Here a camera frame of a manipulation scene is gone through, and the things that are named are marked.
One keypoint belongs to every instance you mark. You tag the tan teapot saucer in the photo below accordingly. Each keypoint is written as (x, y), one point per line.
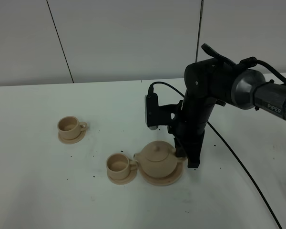
(164, 181)

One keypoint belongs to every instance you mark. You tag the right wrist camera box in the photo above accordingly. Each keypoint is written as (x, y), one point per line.
(156, 115)

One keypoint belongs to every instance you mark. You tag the far tan cup saucer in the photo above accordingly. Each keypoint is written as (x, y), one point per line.
(72, 141)

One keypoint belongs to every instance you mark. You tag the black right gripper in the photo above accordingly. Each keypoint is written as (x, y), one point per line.
(188, 127)

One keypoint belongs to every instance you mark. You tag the far tan teacup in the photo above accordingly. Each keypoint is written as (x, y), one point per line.
(71, 128)

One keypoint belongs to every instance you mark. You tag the tan teacup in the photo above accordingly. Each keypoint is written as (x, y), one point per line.
(119, 166)
(71, 128)

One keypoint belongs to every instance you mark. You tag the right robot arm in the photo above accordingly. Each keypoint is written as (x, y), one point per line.
(252, 83)

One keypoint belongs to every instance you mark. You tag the near tan cup saucer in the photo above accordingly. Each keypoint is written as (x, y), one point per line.
(126, 180)

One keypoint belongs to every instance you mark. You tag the tan cup saucer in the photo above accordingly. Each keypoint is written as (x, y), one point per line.
(126, 180)
(72, 141)

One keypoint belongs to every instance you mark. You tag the near tan teacup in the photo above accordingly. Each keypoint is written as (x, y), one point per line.
(119, 166)

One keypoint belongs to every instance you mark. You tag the tan clay teapot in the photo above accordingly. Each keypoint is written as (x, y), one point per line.
(158, 159)

